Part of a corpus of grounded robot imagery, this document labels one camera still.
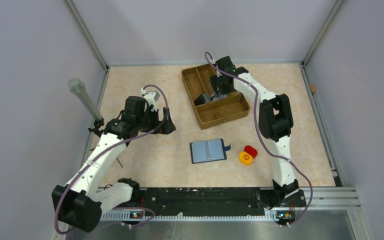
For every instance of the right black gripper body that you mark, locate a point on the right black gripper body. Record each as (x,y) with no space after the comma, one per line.
(218,81)

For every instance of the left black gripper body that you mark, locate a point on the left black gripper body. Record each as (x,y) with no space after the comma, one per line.
(151,120)

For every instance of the woven brown divided tray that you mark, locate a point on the woven brown divided tray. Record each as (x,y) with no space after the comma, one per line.
(196,81)

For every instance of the dark grey credit card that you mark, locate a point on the dark grey credit card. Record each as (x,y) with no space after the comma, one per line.
(202,99)

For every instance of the navy blue card holder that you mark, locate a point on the navy blue card holder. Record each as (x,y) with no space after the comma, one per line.
(206,151)

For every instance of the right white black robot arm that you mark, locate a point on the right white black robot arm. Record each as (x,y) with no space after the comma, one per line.
(272,114)

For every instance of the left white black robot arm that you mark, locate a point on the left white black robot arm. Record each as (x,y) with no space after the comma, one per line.
(79,203)

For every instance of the silver card in tray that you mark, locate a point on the silver card in tray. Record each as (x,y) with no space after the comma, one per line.
(218,97)

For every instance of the red toy block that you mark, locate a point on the red toy block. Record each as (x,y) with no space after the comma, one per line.
(251,151)

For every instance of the yellow round toy block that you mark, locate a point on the yellow round toy block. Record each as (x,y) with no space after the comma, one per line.
(245,158)

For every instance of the grey microphone on tripod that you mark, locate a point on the grey microphone on tripod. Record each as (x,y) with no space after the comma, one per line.
(77,87)

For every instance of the small brown block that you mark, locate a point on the small brown block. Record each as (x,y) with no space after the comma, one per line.
(312,88)

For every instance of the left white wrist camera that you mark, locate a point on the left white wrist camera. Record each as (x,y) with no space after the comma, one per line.
(151,98)

